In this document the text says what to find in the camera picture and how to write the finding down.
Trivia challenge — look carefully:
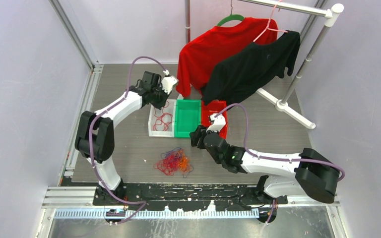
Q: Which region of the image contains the red cable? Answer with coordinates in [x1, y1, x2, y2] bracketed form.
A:
[152, 101, 174, 132]

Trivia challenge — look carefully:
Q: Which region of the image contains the cable pile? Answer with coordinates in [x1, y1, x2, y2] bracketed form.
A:
[153, 147, 194, 178]

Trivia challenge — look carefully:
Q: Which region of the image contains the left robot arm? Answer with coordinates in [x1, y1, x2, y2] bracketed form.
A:
[74, 70, 178, 205]

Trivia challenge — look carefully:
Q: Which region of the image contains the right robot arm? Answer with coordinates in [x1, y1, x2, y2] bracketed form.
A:
[190, 125, 344, 204]

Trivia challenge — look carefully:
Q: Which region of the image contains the green plastic bin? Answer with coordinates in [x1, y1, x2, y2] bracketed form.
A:
[174, 100, 201, 138]

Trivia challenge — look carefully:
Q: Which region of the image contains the white plastic bin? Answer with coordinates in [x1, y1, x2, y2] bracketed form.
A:
[148, 99, 177, 138]

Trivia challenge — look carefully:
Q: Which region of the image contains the red plastic bin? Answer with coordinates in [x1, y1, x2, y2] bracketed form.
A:
[200, 101, 228, 140]

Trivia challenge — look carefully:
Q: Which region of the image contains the red t-shirt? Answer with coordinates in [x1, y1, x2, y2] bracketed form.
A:
[176, 17, 278, 98]

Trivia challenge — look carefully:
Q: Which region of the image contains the black t-shirt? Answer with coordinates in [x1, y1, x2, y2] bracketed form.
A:
[201, 31, 301, 105]

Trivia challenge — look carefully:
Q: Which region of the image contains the green clothes hanger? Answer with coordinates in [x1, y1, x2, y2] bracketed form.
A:
[216, 0, 245, 26]

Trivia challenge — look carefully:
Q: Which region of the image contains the pink clothes hanger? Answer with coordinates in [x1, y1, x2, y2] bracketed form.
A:
[253, 0, 288, 43]

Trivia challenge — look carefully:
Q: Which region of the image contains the white clothes rack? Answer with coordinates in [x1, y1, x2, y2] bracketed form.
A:
[177, 0, 345, 130]

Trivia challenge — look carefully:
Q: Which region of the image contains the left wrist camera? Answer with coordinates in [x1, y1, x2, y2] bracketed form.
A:
[161, 76, 178, 95]

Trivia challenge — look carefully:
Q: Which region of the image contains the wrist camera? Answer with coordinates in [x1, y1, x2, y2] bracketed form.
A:
[161, 76, 178, 95]
[207, 113, 226, 133]

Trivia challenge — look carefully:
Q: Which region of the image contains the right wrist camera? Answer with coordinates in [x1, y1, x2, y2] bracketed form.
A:
[207, 113, 226, 133]

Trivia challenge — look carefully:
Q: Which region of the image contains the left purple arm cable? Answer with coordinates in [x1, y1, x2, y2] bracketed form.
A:
[88, 56, 170, 218]

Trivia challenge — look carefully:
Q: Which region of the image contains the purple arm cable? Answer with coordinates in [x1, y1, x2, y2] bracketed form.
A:
[214, 103, 346, 182]
[88, 56, 170, 218]

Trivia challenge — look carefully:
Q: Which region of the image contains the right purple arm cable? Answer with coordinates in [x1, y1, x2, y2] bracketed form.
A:
[214, 103, 346, 182]

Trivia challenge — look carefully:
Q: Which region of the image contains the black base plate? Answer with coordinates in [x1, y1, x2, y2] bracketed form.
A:
[93, 182, 288, 213]

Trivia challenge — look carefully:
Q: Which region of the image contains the white cable duct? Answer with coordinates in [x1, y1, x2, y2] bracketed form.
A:
[54, 208, 259, 220]

